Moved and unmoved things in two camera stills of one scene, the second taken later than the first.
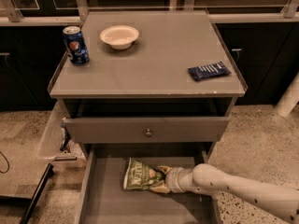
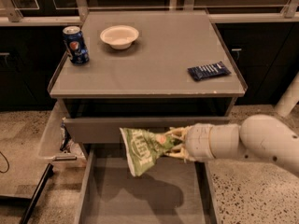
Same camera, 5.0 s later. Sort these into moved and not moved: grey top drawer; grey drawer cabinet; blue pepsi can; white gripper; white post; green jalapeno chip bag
Moved: green jalapeno chip bag; white gripper
Not moved: white post; blue pepsi can; grey drawer cabinet; grey top drawer
